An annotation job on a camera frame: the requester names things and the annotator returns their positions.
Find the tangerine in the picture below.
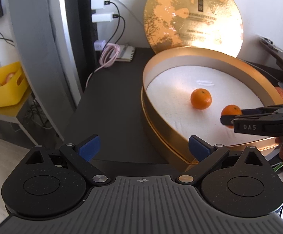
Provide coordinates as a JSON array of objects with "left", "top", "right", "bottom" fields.
[
  {"left": 221, "top": 105, "right": 243, "bottom": 116},
  {"left": 190, "top": 88, "right": 212, "bottom": 110}
]

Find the round gold box base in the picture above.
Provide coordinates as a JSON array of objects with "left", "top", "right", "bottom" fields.
[{"left": 141, "top": 47, "right": 282, "bottom": 172}]

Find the white foam liner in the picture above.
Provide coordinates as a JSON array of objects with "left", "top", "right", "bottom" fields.
[{"left": 146, "top": 65, "right": 265, "bottom": 147}]

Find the yellow plastic basket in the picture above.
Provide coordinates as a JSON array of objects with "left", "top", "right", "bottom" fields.
[{"left": 0, "top": 61, "right": 29, "bottom": 107}]

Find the purple charger plug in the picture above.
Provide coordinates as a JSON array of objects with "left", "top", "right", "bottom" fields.
[{"left": 94, "top": 40, "right": 106, "bottom": 51}]

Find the spiral notepad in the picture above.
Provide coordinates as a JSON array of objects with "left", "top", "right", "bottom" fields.
[{"left": 116, "top": 44, "right": 136, "bottom": 62}]

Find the round gold box lid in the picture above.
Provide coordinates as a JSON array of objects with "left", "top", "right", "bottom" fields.
[{"left": 144, "top": 0, "right": 244, "bottom": 57}]

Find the black power strip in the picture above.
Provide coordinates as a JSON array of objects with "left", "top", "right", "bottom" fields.
[{"left": 78, "top": 0, "right": 98, "bottom": 75}]

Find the bottom white charger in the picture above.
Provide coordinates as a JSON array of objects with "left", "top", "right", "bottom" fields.
[{"left": 92, "top": 13, "right": 119, "bottom": 23}]

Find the white charger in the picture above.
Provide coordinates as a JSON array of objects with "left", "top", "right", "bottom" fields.
[
  {"left": 91, "top": 0, "right": 111, "bottom": 10},
  {"left": 92, "top": 13, "right": 119, "bottom": 23}
]

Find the middle white charger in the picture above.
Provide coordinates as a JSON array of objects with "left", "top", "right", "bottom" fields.
[{"left": 91, "top": 0, "right": 111, "bottom": 10}]

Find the pink coiled cable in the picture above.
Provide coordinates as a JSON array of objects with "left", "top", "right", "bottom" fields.
[{"left": 85, "top": 42, "right": 121, "bottom": 88}]

